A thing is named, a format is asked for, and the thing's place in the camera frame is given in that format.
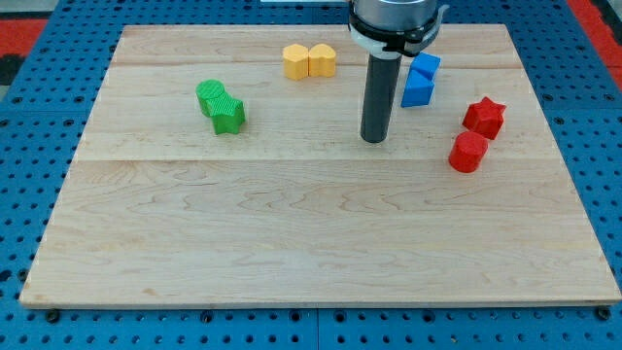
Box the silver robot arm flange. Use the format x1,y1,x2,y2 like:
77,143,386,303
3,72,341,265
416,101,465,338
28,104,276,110
348,0,450,60

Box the green star block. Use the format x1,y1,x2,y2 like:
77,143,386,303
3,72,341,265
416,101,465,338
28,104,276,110
208,92,246,135

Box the red star block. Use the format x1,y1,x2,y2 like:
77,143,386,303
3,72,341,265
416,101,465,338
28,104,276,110
463,96,506,140

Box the light wooden board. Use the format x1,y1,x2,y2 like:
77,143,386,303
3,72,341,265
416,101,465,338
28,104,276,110
20,24,621,309

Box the yellow heart block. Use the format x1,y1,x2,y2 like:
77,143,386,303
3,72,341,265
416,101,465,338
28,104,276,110
308,44,336,78

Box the yellow hexagon block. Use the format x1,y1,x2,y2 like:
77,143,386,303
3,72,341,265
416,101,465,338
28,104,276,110
282,44,309,81

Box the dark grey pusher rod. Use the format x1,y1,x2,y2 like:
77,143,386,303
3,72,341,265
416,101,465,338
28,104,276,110
360,55,401,143

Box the green cylinder block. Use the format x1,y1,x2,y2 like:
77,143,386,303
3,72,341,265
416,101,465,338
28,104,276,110
195,80,225,117

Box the blue triangular block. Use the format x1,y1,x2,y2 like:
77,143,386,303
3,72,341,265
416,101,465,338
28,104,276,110
400,70,434,108

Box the red cylinder block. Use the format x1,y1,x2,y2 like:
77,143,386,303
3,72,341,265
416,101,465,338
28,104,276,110
448,131,489,173

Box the blue cube block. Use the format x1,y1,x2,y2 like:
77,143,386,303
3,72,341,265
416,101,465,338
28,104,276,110
409,52,441,81

